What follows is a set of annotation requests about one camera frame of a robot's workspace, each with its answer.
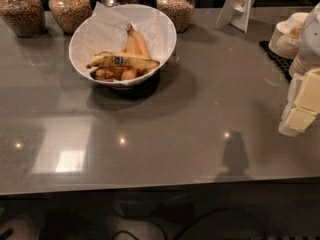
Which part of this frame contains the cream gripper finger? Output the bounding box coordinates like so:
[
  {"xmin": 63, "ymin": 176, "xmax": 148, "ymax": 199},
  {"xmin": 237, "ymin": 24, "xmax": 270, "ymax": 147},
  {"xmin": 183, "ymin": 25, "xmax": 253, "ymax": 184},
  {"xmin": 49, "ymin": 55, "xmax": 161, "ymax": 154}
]
[
  {"xmin": 285, "ymin": 107, "xmax": 317, "ymax": 131},
  {"xmin": 294, "ymin": 68, "xmax": 320, "ymax": 114}
]

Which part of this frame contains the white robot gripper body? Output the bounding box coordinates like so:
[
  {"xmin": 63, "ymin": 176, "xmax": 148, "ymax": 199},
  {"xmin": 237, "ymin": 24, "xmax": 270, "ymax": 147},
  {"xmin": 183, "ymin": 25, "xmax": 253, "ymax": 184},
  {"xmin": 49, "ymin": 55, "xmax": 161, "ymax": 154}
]
[{"xmin": 278, "ymin": 73, "xmax": 303, "ymax": 137}]

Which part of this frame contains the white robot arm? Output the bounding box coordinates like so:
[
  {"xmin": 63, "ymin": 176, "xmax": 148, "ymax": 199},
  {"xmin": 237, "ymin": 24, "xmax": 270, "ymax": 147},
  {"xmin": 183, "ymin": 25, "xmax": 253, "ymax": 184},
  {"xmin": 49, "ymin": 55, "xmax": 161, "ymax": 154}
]
[{"xmin": 278, "ymin": 3, "xmax": 320, "ymax": 137}]

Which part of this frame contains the brown spotted banana at bottom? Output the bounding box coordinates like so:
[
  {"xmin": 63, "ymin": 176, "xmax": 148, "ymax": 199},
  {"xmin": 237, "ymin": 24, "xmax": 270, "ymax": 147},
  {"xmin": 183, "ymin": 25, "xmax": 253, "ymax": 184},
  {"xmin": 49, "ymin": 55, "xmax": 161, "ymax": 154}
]
[{"xmin": 90, "ymin": 67, "xmax": 138, "ymax": 82}]

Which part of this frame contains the white tilted bowl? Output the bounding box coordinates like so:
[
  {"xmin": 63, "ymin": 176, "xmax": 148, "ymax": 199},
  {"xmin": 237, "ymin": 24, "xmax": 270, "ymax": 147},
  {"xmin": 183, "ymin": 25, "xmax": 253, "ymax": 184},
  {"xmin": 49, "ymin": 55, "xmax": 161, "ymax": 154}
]
[{"xmin": 68, "ymin": 3, "xmax": 178, "ymax": 90}]

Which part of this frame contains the black mesh mat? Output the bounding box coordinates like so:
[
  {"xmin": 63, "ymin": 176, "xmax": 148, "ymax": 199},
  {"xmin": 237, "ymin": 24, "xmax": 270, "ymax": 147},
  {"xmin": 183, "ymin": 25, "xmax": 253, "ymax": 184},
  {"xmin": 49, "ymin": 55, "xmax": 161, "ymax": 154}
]
[{"xmin": 258, "ymin": 41, "xmax": 292, "ymax": 82}]

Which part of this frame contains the stack of paper bowls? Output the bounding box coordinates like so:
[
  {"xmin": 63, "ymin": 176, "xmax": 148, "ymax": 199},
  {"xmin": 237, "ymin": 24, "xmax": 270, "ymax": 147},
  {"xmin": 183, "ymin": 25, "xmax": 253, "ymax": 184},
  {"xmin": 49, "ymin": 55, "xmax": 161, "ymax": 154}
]
[{"xmin": 268, "ymin": 12, "xmax": 308, "ymax": 60}]

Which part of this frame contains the white folded card stand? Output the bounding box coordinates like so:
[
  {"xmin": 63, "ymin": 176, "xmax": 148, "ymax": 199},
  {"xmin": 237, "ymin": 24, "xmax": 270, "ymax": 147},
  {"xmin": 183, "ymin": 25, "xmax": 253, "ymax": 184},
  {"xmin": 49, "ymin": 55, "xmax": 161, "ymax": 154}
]
[{"xmin": 214, "ymin": 0, "xmax": 256, "ymax": 33}]

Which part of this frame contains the glass jar of cereal right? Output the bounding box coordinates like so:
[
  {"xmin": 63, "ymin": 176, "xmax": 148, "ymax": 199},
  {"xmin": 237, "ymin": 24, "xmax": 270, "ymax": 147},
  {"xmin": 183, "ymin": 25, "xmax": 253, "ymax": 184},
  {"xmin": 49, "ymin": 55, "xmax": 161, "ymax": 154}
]
[{"xmin": 156, "ymin": 0, "xmax": 195, "ymax": 33}]

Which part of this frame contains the glass jar of cereal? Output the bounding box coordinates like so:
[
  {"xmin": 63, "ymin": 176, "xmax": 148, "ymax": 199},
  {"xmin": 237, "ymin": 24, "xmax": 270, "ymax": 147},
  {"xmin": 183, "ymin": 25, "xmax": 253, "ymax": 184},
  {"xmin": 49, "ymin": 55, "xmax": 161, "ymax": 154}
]
[
  {"xmin": 0, "ymin": 0, "xmax": 46, "ymax": 37},
  {"xmin": 48, "ymin": 0, "xmax": 92, "ymax": 35},
  {"xmin": 156, "ymin": 0, "xmax": 195, "ymax": 33}
]

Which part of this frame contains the glass jar of cereal left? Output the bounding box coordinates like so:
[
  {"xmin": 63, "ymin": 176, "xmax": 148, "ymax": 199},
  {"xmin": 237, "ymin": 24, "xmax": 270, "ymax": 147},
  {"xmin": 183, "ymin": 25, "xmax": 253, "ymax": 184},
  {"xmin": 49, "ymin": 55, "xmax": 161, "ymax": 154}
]
[{"xmin": 0, "ymin": 0, "xmax": 46, "ymax": 37}]

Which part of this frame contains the black cable under table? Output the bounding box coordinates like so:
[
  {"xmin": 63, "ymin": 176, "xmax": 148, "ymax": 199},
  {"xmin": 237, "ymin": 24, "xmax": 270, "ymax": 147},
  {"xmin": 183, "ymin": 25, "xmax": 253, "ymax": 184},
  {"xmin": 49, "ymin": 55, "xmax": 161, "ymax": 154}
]
[{"xmin": 111, "ymin": 206, "xmax": 268, "ymax": 240}]

